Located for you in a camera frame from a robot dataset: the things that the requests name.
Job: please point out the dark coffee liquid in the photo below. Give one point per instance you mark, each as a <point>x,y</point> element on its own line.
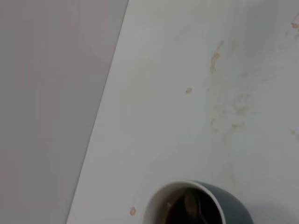
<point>175,217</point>

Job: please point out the grey ceramic cup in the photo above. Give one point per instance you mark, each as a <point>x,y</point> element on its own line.
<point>229,205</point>

